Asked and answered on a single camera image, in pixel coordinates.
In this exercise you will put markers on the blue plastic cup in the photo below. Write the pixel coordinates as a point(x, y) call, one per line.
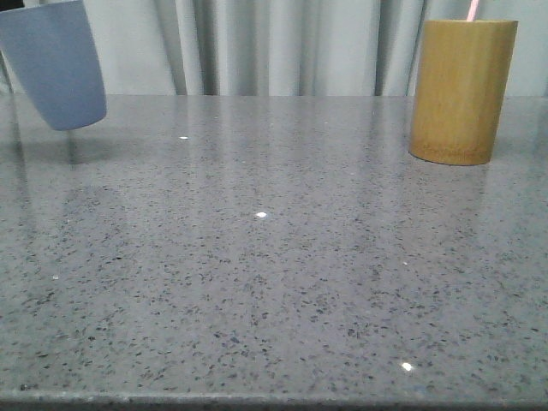
point(51, 49)

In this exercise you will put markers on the pink chopstick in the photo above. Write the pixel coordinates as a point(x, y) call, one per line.
point(472, 10)

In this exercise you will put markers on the grey curtain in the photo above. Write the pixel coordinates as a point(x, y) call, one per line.
point(270, 48)

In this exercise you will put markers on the bamboo wooden cup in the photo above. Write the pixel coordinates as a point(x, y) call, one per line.
point(462, 77)

